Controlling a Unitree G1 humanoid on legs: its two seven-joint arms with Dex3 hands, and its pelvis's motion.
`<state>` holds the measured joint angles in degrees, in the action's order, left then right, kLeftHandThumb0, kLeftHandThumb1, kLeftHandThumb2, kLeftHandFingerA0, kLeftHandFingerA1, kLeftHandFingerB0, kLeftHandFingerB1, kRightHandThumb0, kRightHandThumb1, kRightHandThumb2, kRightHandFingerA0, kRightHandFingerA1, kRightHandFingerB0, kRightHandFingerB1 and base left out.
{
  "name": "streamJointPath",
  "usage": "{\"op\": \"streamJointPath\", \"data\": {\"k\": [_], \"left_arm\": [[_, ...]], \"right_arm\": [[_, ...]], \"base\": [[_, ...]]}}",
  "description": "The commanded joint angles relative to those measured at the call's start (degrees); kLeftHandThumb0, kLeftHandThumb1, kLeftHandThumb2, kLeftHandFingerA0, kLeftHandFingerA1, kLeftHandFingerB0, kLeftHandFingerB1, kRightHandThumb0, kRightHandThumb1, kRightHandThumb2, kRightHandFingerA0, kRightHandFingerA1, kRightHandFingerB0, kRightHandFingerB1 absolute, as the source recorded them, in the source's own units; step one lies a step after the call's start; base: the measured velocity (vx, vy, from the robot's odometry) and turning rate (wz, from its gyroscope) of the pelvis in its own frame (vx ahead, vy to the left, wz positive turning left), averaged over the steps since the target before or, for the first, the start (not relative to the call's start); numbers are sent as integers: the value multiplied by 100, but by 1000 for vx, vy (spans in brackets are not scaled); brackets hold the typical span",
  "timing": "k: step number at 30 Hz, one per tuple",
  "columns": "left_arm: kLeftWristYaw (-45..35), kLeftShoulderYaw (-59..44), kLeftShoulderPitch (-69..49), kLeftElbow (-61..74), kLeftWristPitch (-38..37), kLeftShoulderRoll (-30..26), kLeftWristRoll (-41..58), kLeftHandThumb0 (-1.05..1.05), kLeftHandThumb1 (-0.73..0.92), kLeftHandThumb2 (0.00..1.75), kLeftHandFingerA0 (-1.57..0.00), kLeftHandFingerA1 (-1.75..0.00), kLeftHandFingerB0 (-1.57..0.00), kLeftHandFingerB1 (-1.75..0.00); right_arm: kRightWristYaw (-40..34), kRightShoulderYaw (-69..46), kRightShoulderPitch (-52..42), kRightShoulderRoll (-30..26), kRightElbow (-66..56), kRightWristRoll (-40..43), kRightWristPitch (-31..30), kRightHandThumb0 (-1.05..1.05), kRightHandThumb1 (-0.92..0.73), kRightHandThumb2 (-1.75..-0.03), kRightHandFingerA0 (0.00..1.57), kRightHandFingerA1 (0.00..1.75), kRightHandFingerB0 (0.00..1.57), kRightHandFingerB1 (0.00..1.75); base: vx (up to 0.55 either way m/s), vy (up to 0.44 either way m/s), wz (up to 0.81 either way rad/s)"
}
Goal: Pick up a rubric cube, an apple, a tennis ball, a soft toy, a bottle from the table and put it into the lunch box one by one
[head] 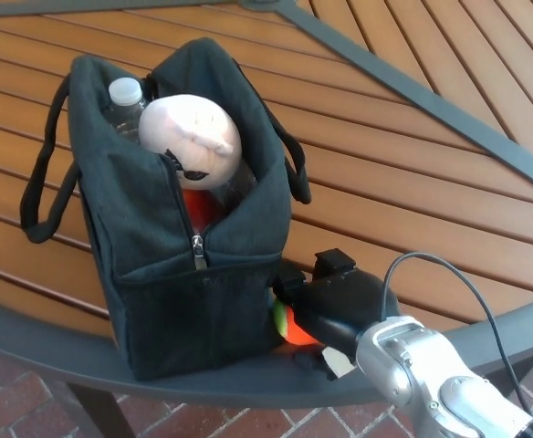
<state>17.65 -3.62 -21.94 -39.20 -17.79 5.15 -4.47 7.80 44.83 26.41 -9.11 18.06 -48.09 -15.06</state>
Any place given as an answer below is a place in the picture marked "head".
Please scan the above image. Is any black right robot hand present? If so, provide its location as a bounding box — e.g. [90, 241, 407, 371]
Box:
[273, 248, 402, 380]

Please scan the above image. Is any orange and green tennis ball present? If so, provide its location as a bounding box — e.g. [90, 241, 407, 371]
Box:
[271, 303, 320, 346]

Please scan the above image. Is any red apple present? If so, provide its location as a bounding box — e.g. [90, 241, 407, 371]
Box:
[182, 187, 225, 233]

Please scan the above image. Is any cream round soft toy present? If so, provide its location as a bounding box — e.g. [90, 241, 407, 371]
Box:
[138, 93, 244, 191]

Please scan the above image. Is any clear plastic water bottle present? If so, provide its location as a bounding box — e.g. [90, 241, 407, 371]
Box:
[107, 77, 152, 147]

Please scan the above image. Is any dark grey insulated lunch bag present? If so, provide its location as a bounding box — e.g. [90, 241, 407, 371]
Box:
[19, 37, 312, 382]

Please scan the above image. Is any dark metal table leg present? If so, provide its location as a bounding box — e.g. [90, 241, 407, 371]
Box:
[68, 381, 138, 438]

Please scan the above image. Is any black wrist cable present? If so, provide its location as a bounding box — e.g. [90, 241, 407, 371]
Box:
[381, 252, 533, 416]

